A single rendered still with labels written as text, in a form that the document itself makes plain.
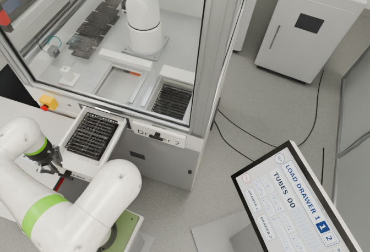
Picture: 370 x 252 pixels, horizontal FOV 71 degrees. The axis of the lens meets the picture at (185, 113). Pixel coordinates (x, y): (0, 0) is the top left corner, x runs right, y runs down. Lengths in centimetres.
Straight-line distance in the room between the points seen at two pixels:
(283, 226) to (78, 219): 73
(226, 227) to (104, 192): 152
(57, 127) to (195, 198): 115
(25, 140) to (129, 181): 43
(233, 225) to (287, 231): 104
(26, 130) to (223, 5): 72
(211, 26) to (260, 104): 199
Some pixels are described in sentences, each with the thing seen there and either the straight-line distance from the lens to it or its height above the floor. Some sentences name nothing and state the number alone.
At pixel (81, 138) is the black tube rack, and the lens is 139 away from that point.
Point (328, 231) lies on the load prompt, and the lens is 105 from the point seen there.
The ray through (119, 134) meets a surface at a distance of 138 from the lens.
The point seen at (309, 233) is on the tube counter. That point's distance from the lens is 108.
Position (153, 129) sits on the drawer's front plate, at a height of 93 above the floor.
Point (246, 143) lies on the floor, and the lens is 241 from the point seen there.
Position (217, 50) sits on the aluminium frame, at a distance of 82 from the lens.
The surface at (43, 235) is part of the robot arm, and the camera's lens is 72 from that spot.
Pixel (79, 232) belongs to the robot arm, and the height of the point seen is 143.
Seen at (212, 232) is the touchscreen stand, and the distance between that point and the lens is 208.
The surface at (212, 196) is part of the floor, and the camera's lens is 217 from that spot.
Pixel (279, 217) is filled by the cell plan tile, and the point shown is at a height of 106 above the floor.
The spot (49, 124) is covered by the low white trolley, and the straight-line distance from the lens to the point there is 168.
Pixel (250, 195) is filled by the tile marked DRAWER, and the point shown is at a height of 100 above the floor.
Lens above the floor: 207
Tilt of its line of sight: 57 degrees down
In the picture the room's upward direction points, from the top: 5 degrees clockwise
